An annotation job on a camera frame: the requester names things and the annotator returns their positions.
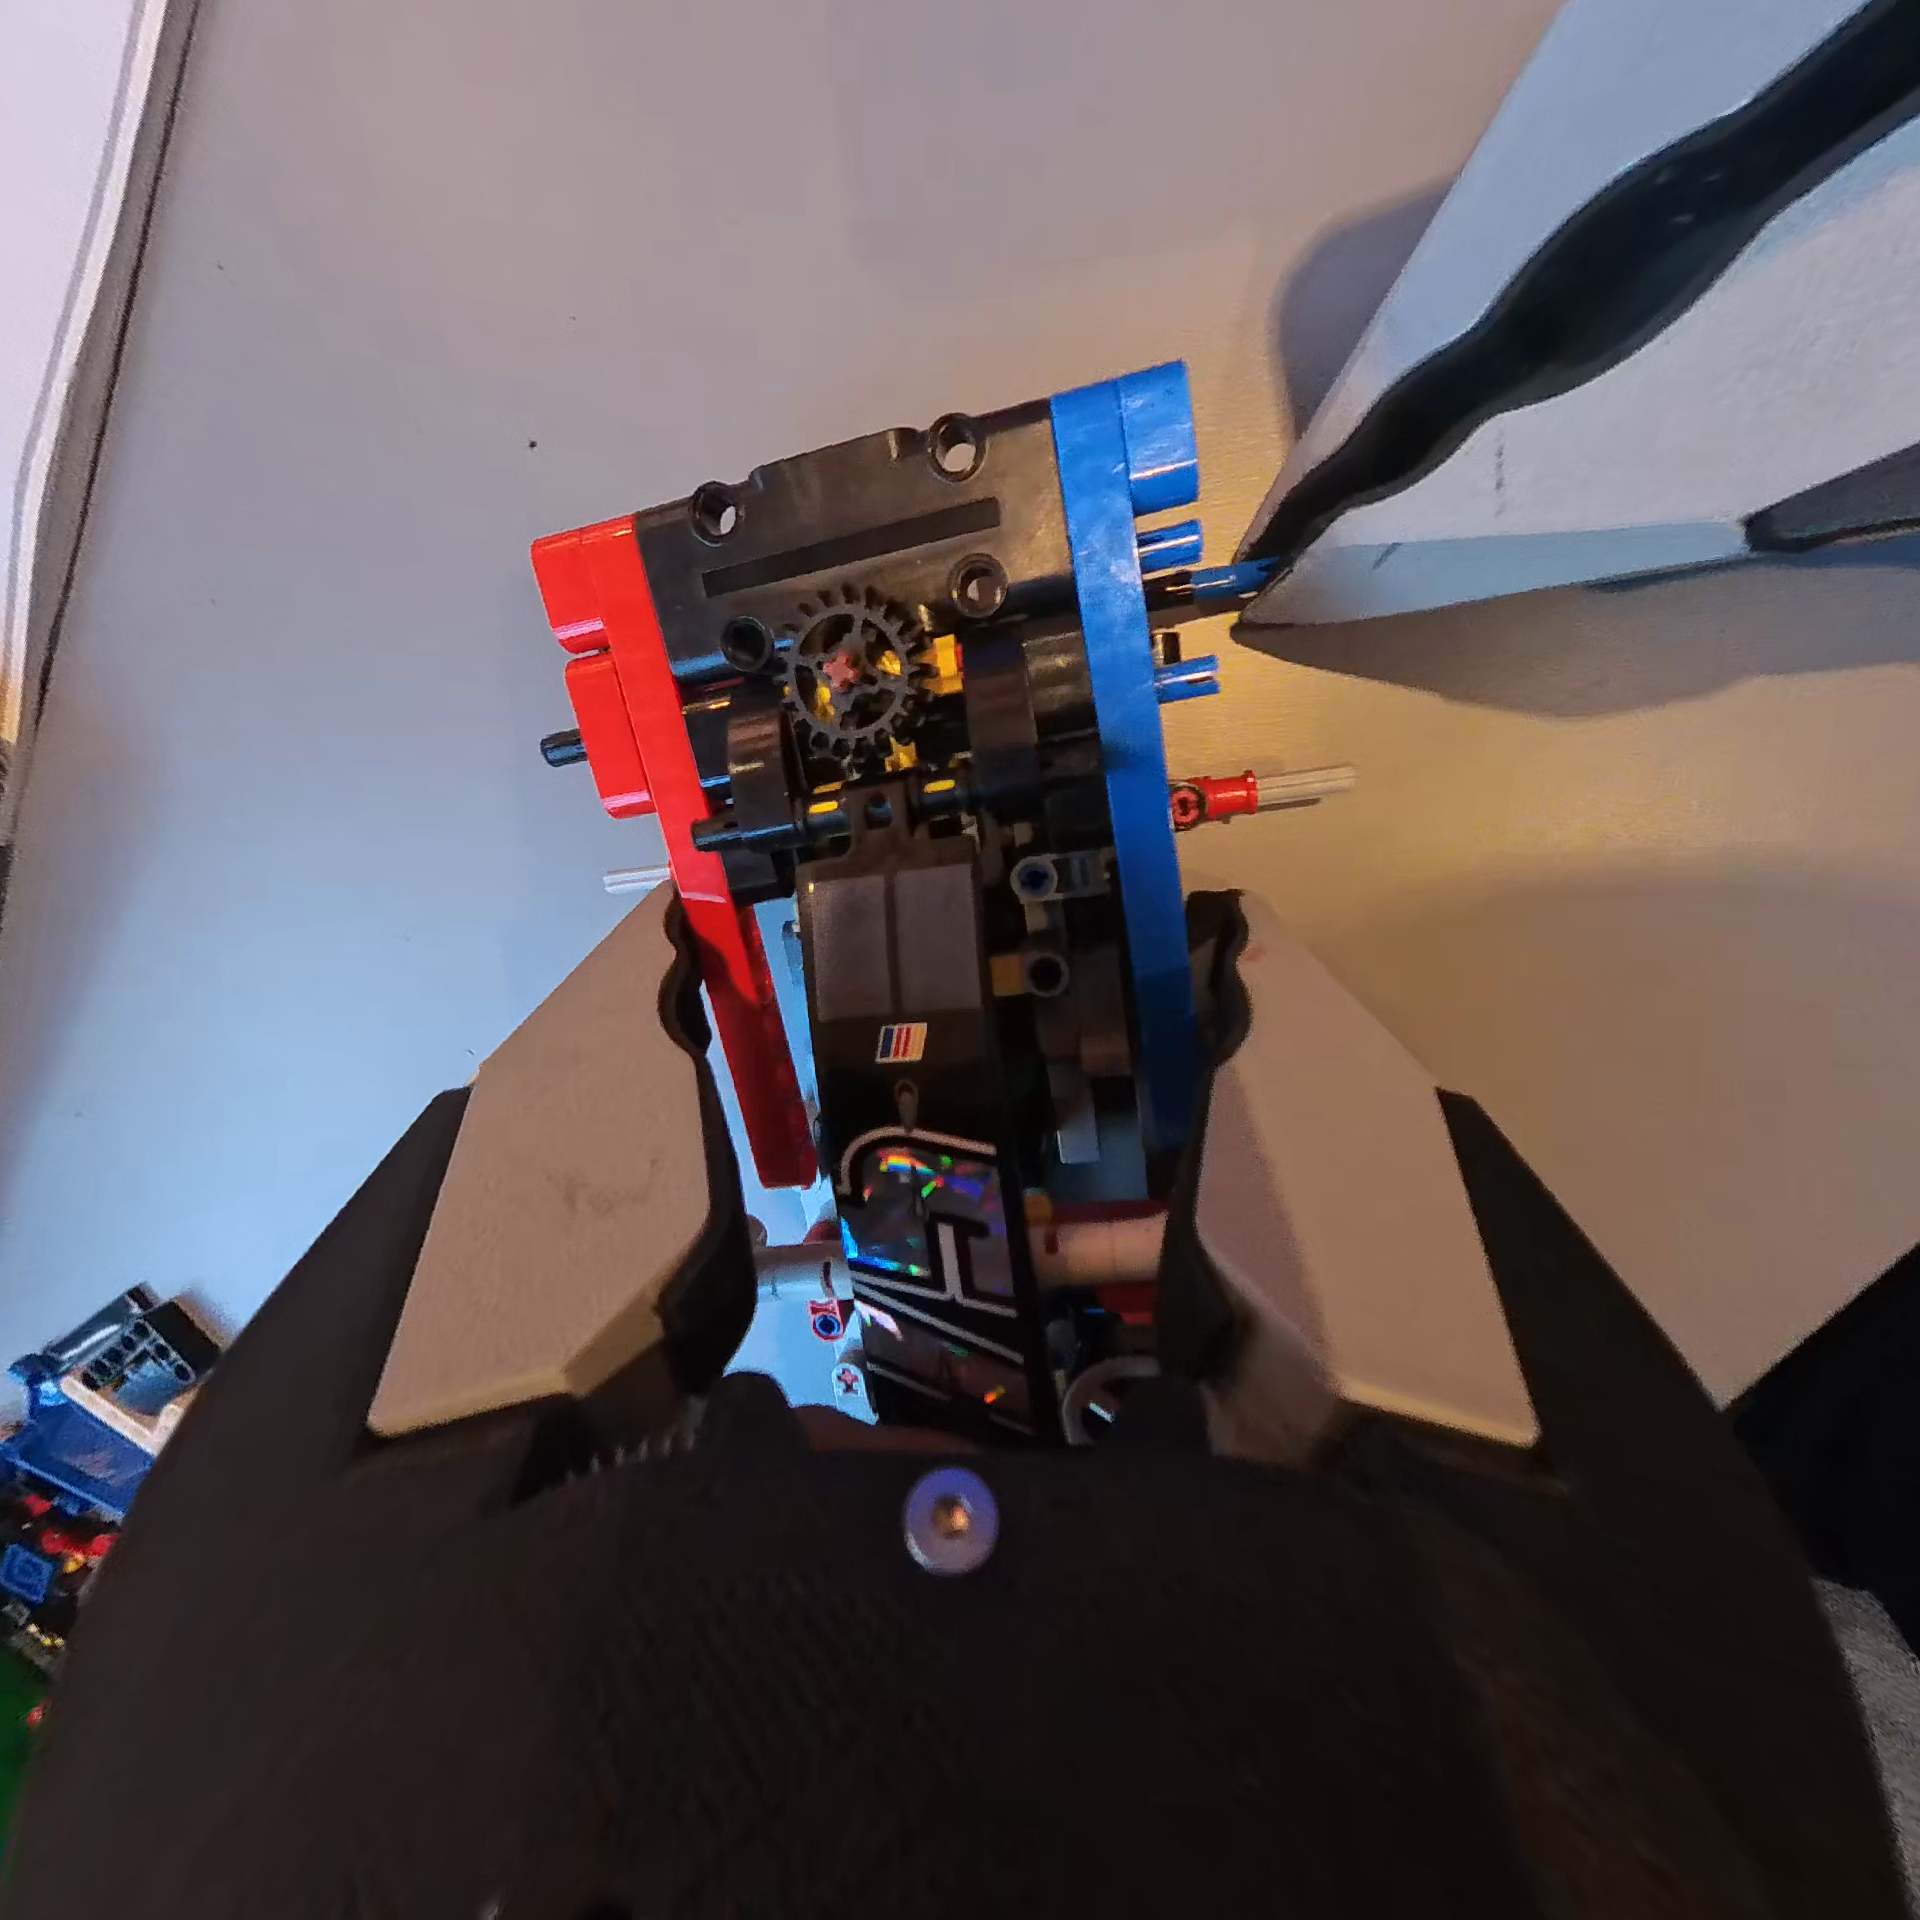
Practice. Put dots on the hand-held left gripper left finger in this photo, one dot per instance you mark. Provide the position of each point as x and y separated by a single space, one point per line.
557 1200

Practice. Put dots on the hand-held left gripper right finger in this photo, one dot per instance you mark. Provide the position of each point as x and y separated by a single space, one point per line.
1336 1200

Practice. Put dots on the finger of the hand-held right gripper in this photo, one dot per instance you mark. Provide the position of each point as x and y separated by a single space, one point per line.
1652 420
1621 90

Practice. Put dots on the blue connector pin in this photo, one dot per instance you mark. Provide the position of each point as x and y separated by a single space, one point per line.
1230 579

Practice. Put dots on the brick car chassis model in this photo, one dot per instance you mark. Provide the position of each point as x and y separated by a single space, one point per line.
901 523

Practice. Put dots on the pile of loose bricks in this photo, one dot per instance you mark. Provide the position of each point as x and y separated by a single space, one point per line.
91 1440

